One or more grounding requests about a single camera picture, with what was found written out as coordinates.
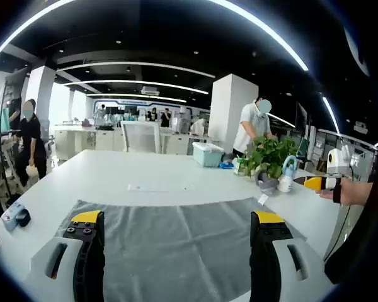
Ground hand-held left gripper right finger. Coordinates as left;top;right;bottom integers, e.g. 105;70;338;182
249;210;335;302

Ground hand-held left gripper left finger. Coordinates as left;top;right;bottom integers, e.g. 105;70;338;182
25;210;106;302

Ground grey towel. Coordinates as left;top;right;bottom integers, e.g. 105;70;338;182
53;196;308;302

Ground person's right hand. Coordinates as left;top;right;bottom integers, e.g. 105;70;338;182
316;179;351;206

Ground grey pot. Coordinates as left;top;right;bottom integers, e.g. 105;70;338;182
255;171;280;194

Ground green potted plant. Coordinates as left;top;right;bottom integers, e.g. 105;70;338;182
244;135;301;180

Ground green white carton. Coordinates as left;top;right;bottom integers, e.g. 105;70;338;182
233;157;249;176

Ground person's dark shirt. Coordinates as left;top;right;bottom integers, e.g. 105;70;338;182
323;138;378;286

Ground pale blue handheld device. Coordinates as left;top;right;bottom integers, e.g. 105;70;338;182
1;201;32;232

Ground white table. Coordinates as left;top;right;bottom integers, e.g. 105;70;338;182
0;149;344;302

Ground teal storage box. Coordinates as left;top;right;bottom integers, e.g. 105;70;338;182
192;141;225;169

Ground table outlet panel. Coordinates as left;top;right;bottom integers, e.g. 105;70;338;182
128;183;197;193

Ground white low cabinet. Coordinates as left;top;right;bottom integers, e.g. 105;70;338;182
54;125;127;152

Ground white mesh office chair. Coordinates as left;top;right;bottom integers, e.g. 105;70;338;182
120;121;163;154

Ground black metal rack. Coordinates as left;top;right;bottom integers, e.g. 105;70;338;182
0;66;28;215

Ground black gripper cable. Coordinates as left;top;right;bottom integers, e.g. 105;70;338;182
323;163;355;262

